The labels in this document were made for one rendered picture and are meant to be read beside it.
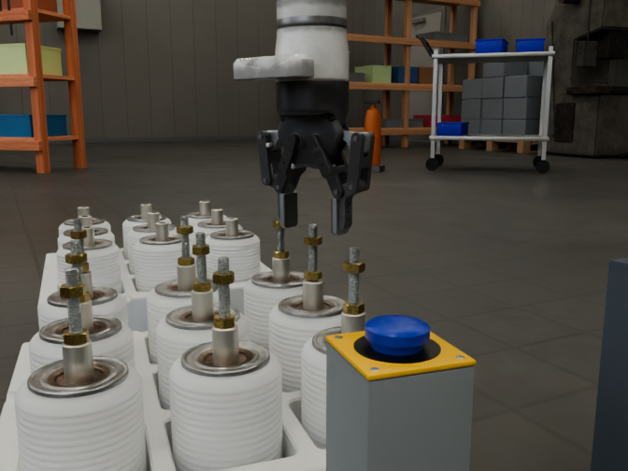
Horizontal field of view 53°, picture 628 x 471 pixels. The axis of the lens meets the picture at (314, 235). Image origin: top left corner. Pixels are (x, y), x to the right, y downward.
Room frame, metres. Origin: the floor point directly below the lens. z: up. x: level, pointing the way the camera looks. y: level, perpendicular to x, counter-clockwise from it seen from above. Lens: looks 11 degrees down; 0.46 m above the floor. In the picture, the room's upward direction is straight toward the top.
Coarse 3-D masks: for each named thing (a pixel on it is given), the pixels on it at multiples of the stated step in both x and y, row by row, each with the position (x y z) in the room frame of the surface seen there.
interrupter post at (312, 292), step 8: (304, 280) 0.66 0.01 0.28; (320, 280) 0.66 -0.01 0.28; (304, 288) 0.65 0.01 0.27; (312, 288) 0.65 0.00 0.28; (320, 288) 0.65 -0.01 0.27; (304, 296) 0.65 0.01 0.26; (312, 296) 0.65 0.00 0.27; (320, 296) 0.65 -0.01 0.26; (304, 304) 0.65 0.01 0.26; (312, 304) 0.65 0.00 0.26; (320, 304) 0.65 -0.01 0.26
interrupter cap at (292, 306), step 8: (296, 296) 0.69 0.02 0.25; (328, 296) 0.69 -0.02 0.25; (280, 304) 0.66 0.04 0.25; (288, 304) 0.66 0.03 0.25; (296, 304) 0.67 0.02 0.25; (328, 304) 0.67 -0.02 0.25; (336, 304) 0.66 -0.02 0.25; (288, 312) 0.63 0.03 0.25; (296, 312) 0.63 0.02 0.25; (304, 312) 0.63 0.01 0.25; (312, 312) 0.63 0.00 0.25; (320, 312) 0.63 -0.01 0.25; (328, 312) 0.63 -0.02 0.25; (336, 312) 0.63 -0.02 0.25
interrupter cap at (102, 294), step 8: (96, 288) 0.73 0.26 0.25; (104, 288) 0.73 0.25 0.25; (48, 296) 0.69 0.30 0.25; (56, 296) 0.69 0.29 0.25; (96, 296) 0.70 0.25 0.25; (104, 296) 0.69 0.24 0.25; (112, 296) 0.69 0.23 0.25; (56, 304) 0.66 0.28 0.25; (64, 304) 0.66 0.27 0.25; (96, 304) 0.67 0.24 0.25
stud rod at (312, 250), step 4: (308, 224) 0.66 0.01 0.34; (312, 224) 0.66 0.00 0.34; (316, 224) 0.66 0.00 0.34; (308, 228) 0.66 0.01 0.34; (312, 228) 0.66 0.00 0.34; (316, 228) 0.66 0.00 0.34; (308, 232) 0.66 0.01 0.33; (312, 232) 0.66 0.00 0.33; (316, 232) 0.66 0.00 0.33; (312, 236) 0.66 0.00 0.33; (316, 236) 0.66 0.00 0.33; (312, 248) 0.66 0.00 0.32; (316, 248) 0.66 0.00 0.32; (308, 252) 0.66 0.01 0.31; (312, 252) 0.66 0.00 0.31; (316, 252) 0.66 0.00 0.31; (308, 256) 0.66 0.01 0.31; (312, 256) 0.66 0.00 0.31; (316, 256) 0.66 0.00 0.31; (312, 260) 0.66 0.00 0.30; (316, 260) 0.66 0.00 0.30; (308, 264) 0.66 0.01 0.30; (312, 264) 0.66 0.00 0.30; (316, 264) 0.66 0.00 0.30; (308, 268) 0.66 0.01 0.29; (312, 268) 0.66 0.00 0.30; (316, 268) 0.66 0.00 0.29; (308, 280) 0.66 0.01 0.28; (312, 280) 0.66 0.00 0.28; (316, 280) 0.66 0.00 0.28
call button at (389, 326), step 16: (384, 320) 0.38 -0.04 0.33; (400, 320) 0.38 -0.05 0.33; (416, 320) 0.38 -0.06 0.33; (368, 336) 0.37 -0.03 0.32; (384, 336) 0.36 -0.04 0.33; (400, 336) 0.35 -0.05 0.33; (416, 336) 0.36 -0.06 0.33; (384, 352) 0.36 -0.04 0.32; (400, 352) 0.36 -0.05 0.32; (416, 352) 0.36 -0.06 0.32
